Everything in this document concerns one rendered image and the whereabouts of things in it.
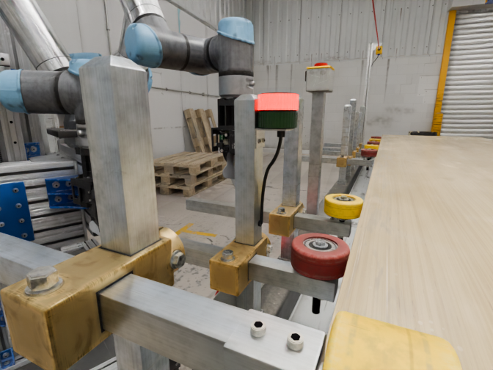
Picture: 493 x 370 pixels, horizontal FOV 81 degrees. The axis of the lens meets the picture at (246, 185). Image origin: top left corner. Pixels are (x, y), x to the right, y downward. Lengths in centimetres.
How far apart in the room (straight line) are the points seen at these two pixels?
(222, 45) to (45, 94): 33
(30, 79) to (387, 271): 63
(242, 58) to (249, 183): 28
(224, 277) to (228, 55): 43
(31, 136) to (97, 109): 96
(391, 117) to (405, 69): 113
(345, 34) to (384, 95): 179
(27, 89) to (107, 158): 40
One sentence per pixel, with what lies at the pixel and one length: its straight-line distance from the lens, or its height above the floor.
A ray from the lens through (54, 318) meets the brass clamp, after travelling 23.
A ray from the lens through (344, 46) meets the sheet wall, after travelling 837.
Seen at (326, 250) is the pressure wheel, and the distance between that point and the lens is 41.
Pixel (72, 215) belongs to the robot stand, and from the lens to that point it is 106.
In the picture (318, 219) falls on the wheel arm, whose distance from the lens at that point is 67.
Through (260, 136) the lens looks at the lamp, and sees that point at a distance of 46.
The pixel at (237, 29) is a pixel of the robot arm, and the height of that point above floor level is 125.
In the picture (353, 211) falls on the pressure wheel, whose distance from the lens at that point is 63.
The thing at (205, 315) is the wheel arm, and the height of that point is 96.
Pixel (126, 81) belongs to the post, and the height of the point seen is 111.
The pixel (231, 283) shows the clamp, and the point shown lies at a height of 84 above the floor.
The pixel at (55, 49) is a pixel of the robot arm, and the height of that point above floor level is 122.
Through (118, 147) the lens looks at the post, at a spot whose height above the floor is 106.
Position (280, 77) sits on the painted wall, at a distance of 846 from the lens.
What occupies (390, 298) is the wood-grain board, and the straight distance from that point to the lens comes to 35.
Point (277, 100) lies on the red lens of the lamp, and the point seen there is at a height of 110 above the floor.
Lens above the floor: 108
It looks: 14 degrees down
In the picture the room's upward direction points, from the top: straight up
